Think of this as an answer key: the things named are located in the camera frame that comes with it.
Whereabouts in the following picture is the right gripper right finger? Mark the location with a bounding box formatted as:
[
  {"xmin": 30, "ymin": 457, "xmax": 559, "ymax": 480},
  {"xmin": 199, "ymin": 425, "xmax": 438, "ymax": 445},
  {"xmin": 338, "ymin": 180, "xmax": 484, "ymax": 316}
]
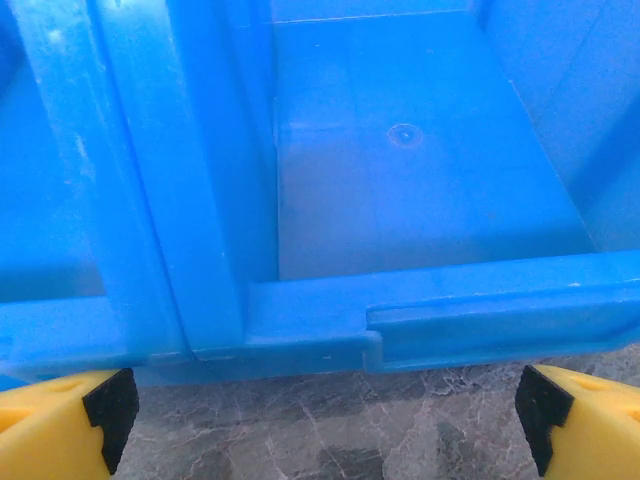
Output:
[{"xmin": 514, "ymin": 363, "xmax": 640, "ymax": 480}]

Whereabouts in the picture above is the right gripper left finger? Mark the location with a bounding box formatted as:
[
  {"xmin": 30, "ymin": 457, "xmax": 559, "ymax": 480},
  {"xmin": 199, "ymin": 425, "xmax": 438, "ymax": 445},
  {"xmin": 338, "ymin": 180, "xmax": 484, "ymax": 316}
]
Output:
[{"xmin": 0, "ymin": 367, "xmax": 140, "ymax": 480}]

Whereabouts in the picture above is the blue plastic bin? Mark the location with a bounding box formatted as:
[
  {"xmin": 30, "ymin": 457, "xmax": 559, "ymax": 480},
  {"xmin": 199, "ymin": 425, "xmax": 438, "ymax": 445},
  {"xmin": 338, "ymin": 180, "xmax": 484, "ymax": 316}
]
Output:
[
  {"xmin": 102, "ymin": 0, "xmax": 640, "ymax": 387},
  {"xmin": 0, "ymin": 0, "xmax": 194, "ymax": 387}
]

